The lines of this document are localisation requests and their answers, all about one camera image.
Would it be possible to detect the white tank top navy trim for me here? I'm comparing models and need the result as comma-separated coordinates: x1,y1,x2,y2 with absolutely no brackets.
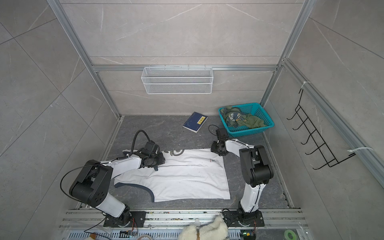
114,149,231,203

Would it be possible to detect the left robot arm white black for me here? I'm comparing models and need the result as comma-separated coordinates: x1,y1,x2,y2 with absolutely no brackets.
60,130,166,228

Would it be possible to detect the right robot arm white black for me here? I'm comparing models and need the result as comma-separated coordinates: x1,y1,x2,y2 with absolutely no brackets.
211,128,274,227

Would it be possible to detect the green tank top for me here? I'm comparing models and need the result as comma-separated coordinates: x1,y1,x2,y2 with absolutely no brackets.
220,106,267,129

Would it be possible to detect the navy blue book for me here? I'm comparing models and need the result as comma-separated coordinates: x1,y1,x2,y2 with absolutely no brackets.
183,112,208,133

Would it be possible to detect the teal plastic basket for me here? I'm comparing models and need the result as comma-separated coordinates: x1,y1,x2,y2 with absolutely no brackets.
218,103,275,138

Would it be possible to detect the white fluffy plush toy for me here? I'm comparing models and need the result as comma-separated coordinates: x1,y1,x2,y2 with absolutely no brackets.
178,216,229,240

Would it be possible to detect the green tape roll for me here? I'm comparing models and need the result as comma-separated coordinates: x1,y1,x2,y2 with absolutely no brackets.
284,230,297,240

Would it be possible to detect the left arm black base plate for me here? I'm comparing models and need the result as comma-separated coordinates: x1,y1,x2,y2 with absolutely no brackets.
103,211,147,228

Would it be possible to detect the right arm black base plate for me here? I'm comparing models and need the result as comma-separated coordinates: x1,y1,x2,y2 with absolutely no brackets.
222,209,265,227

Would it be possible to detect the white wire mesh shelf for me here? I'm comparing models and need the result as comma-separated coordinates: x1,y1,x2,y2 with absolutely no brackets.
141,67,214,95

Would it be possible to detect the aluminium mounting rail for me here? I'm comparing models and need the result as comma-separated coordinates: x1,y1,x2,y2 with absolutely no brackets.
58,209,313,240

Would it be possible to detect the black wire hook rack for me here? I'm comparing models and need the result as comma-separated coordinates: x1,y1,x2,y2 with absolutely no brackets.
287,89,356,170

